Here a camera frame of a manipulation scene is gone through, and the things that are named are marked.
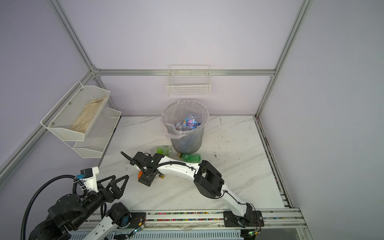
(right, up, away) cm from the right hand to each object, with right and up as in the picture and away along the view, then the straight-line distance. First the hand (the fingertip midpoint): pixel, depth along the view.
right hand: (147, 173), depth 83 cm
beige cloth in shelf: (-32, +29, -7) cm, 43 cm away
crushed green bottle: (+25, +7, +9) cm, 28 cm away
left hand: (-3, +5, -23) cm, 23 cm away
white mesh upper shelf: (-36, +33, -5) cm, 49 cm away
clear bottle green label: (+8, +12, +11) cm, 18 cm away
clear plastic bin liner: (+19, +34, +15) cm, 42 cm away
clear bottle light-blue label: (+25, +29, +3) cm, 38 cm away
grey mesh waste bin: (+24, +18, +4) cm, 30 cm away
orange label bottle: (-4, -1, +1) cm, 5 cm away
